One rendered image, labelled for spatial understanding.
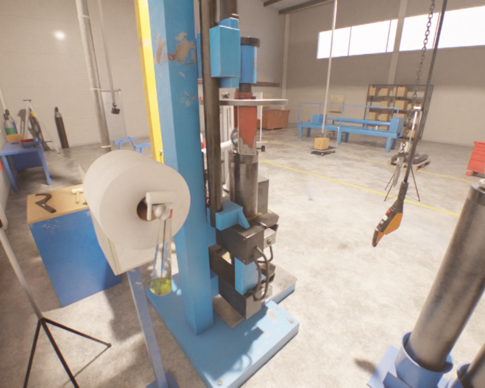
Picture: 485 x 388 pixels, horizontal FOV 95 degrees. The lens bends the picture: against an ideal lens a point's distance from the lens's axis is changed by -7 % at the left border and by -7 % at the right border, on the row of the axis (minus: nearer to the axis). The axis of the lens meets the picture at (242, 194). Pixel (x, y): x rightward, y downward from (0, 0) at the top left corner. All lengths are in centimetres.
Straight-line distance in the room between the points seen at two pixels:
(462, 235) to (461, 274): 20
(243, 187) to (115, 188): 113
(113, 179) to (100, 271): 221
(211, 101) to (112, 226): 82
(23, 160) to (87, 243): 571
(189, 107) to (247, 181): 63
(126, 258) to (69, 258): 164
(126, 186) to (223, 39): 84
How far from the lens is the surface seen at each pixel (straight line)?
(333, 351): 231
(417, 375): 208
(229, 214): 147
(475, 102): 1415
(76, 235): 260
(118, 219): 71
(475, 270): 158
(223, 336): 214
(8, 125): 912
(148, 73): 405
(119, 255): 107
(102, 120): 105
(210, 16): 135
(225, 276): 186
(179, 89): 134
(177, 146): 134
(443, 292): 169
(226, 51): 127
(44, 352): 268
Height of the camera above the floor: 184
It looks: 22 degrees down
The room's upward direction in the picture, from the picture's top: straight up
